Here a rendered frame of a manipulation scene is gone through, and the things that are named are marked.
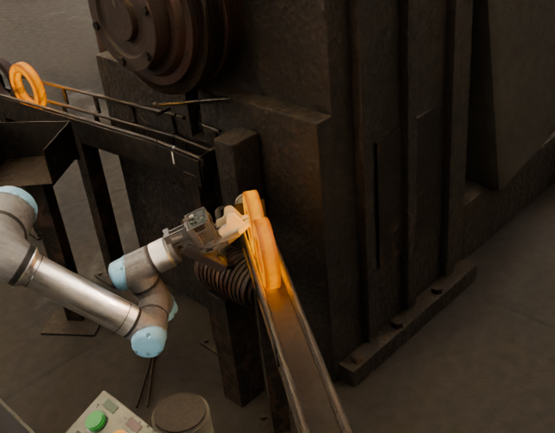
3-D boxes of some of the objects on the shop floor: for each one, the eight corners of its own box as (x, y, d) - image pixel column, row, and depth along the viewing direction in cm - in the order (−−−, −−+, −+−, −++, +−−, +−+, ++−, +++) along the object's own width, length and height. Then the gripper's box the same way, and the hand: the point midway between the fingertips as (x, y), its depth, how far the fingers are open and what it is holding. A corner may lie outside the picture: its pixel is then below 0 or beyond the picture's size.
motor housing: (244, 371, 236) (222, 229, 208) (295, 404, 223) (278, 257, 194) (214, 394, 229) (186, 251, 201) (265, 429, 215) (243, 281, 187)
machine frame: (266, 188, 334) (211, -283, 241) (480, 276, 266) (519, -332, 174) (135, 265, 292) (8, -269, 199) (350, 393, 224) (309, -327, 132)
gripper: (162, 245, 170) (247, 204, 169) (160, 224, 178) (240, 186, 177) (179, 271, 175) (261, 233, 174) (177, 251, 182) (255, 213, 181)
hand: (251, 220), depth 177 cm, fingers closed
